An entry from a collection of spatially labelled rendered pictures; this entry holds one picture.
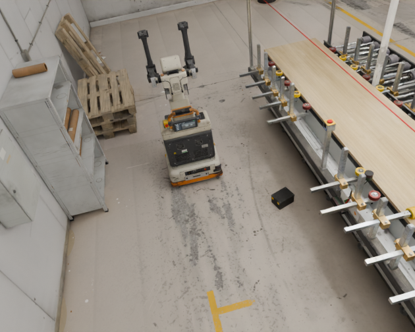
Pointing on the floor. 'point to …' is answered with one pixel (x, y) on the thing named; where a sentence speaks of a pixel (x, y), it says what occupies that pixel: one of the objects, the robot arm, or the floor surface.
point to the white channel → (385, 41)
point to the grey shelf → (56, 136)
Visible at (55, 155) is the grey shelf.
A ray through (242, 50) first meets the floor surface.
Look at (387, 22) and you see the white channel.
